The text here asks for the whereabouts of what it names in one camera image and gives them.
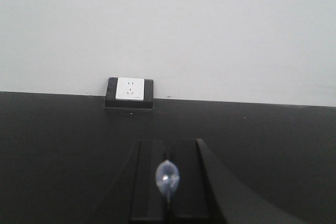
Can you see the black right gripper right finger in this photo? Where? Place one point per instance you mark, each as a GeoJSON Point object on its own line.
{"type": "Point", "coordinates": [209, 193]}

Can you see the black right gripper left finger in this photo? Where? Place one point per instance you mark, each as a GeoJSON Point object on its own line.
{"type": "Point", "coordinates": [134, 196]}

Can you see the black socket mounting box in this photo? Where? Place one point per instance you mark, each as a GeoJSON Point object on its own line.
{"type": "Point", "coordinates": [110, 101]}

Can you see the white wall power socket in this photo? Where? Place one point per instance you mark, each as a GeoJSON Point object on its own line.
{"type": "Point", "coordinates": [130, 89]}

